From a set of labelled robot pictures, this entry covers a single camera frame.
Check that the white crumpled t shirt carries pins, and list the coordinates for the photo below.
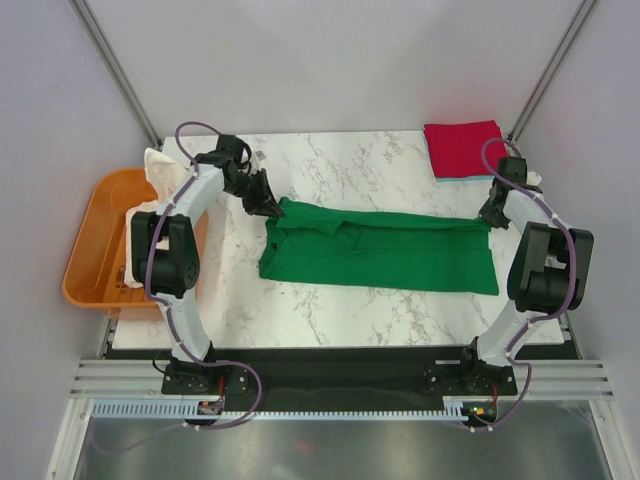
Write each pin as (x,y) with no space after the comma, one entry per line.
(164,174)

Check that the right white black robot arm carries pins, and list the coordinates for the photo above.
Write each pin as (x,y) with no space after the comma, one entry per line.
(547,277)

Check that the left aluminium corner post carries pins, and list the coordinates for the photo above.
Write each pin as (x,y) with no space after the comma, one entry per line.
(107,54)

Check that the aluminium frame rail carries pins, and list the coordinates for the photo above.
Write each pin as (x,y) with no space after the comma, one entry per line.
(542,380)

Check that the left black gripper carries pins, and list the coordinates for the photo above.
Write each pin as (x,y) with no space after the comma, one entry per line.
(263,204)

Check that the right aluminium corner post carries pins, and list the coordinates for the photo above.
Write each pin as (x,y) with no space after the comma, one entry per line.
(560,54)

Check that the green t shirt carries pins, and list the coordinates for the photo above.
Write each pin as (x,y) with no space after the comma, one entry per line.
(316,245)

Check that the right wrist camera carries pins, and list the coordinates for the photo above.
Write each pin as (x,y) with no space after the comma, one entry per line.
(533,178)

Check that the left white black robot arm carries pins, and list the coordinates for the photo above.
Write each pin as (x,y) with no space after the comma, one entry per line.
(164,257)

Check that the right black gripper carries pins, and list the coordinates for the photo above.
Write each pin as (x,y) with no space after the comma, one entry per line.
(486,213)

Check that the folded red t shirt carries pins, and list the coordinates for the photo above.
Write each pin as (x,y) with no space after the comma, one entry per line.
(481,131)

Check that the white slotted cable duct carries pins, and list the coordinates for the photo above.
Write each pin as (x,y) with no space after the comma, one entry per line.
(195,410)

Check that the orange plastic basket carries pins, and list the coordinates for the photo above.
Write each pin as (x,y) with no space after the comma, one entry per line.
(94,277)

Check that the folded light blue t shirt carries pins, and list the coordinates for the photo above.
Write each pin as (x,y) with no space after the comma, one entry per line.
(452,160)

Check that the aluminium corner post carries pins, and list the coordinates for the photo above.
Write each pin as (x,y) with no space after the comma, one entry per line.
(560,54)
(107,54)

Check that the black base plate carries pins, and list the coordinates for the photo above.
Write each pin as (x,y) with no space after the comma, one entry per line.
(240,358)

